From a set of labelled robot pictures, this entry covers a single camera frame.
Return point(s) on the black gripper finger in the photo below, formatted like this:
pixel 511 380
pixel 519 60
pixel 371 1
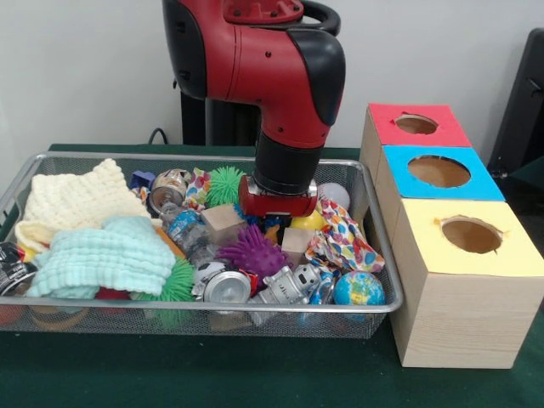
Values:
pixel 285 221
pixel 270 220

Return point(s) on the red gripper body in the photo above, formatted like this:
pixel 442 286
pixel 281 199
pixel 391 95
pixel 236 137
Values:
pixel 276 205

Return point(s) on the mint green waffle cloth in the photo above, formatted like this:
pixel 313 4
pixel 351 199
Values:
pixel 106 255

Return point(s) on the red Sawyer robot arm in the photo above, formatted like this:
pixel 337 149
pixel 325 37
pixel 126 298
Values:
pixel 263 76

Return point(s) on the shallow metal mesh bin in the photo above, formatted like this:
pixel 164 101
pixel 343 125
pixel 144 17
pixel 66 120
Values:
pixel 255 327

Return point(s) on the wooden box with three holes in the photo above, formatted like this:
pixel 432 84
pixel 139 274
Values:
pixel 467 323

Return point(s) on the blue spiky ball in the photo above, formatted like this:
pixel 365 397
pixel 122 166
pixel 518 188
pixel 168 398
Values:
pixel 248 219

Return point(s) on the yellow plastic ball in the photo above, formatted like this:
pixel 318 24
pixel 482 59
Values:
pixel 308 223

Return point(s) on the purple spiky ball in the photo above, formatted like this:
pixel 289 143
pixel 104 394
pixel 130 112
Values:
pixel 259 255

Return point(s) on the white baseball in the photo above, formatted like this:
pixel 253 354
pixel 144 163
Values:
pixel 336 195

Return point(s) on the colourful heart print cloth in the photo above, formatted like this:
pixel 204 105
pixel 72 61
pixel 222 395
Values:
pixel 344 246

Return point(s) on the silver toy robot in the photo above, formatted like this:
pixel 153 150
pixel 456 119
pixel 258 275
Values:
pixel 285 287

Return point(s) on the globe print ball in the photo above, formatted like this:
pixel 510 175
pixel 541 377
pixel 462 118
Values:
pixel 359 289

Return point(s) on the green spiky ball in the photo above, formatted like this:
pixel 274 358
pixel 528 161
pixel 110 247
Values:
pixel 183 280

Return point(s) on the dark green table cloth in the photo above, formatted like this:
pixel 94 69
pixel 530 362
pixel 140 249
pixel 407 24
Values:
pixel 531 170
pixel 212 374

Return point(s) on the cream waffle cloth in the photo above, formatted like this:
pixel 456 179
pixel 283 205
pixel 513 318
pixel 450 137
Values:
pixel 81 195

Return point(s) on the black upright panel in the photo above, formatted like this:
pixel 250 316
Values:
pixel 523 106

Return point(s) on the black and red robot pedestal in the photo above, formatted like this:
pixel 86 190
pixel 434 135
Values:
pixel 195 123

